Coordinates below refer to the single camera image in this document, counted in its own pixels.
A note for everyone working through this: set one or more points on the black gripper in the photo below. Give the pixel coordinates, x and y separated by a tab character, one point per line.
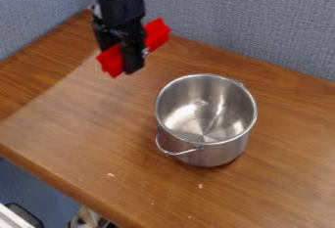
118	23

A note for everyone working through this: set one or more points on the red rectangular block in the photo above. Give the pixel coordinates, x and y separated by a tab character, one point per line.
155	34

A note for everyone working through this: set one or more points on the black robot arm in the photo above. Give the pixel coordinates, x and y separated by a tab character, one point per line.
121	35

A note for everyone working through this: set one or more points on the stainless steel pot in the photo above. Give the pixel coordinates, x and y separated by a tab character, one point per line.
206	113

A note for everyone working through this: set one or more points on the white object under table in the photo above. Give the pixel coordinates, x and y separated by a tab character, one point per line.
89	219

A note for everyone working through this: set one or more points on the black and white floor object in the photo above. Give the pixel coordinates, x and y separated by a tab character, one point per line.
17	217

